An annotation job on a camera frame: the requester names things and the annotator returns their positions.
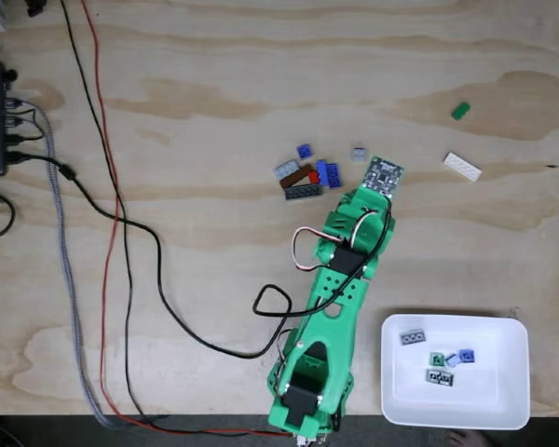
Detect camera circuit board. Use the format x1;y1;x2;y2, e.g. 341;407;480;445
361;156;407;201

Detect thick black USB cable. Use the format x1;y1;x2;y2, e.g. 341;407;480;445
4;151;395;359

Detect thin red cable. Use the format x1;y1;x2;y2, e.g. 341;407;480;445
81;0;294;439

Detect thin black cable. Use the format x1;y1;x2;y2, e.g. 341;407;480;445
60;0;290;437

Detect grey braided cable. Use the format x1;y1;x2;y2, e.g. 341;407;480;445
8;97;122;429

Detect white long lego plate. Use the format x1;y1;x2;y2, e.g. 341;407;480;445
442;151;484;183

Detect short black USB cable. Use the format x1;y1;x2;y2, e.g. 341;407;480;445
7;106;47;143

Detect dark grey long lego brick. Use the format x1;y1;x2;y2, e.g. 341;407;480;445
283;183;324;202

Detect brown long lego brick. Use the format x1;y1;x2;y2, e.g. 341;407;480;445
279;163;316;189

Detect white plastic bin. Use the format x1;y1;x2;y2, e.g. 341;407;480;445
380;313;531;430

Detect white servo cable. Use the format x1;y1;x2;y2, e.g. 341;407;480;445
291;226;344;274
348;209;378;251

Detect person's foot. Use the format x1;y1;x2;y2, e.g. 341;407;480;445
446;428;484;447

